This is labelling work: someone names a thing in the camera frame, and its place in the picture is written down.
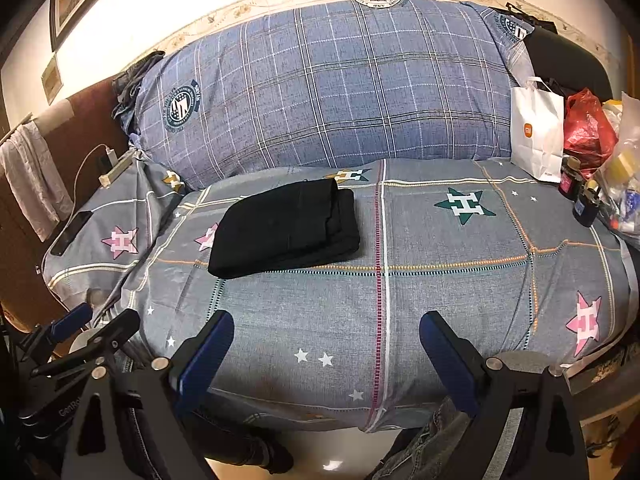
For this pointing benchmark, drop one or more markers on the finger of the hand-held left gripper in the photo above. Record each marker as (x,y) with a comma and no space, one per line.
(107,334)
(75,319)

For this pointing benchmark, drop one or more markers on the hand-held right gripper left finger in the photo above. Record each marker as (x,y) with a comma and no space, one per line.
(202,362)

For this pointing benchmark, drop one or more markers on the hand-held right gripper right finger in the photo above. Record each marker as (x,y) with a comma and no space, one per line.
(450,362)

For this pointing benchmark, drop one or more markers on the black pants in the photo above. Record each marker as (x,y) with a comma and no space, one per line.
(285,230)

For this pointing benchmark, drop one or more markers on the grey star print pillow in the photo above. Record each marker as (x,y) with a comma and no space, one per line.
(105,272)

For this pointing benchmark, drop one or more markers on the person's right leg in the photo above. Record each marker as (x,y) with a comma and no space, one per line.
(425,445)

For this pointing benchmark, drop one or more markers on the person's leg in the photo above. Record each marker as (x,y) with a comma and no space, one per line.
(240,447)
(425,445)

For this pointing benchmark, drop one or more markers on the black phone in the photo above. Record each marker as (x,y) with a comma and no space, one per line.
(72,232)

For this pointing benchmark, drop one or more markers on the grey star print bed sheet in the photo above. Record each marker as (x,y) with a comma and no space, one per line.
(400,285)

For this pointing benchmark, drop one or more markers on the person's left leg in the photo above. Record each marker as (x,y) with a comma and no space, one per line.
(240,447)

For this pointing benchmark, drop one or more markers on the pale towel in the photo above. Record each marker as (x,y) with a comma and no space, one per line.
(35,180)

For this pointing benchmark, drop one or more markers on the white power strip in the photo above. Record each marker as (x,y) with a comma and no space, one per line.
(117,167)

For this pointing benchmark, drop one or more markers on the white charger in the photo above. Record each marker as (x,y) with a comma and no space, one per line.
(110,156)

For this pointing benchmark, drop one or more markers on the brown wooden headboard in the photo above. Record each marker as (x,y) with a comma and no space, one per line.
(90,115)

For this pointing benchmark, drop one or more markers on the dark blue bottle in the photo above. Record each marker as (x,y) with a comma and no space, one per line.
(586,205)

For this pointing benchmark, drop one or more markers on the dark bottle with pink label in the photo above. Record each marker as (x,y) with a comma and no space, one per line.
(568,177)

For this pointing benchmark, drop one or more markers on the dark grey clothes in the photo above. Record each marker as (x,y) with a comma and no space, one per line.
(132,82)

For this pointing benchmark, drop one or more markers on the white paper bag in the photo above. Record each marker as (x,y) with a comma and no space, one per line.
(535,130)

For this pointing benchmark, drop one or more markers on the clear plastic bag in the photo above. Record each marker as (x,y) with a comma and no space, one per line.
(622,175)

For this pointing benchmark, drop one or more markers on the red plastic bag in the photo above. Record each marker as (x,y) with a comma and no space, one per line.
(587,127)

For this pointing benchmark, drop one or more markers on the blue plaid quilt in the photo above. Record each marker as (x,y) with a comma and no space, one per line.
(325,90)

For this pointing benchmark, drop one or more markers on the black chair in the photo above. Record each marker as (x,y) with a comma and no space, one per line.
(575,60)

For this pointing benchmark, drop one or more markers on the small wall sign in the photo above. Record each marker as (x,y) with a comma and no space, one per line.
(51,79)

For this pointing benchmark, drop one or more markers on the framed wall picture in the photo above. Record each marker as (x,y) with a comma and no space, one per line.
(80,0)

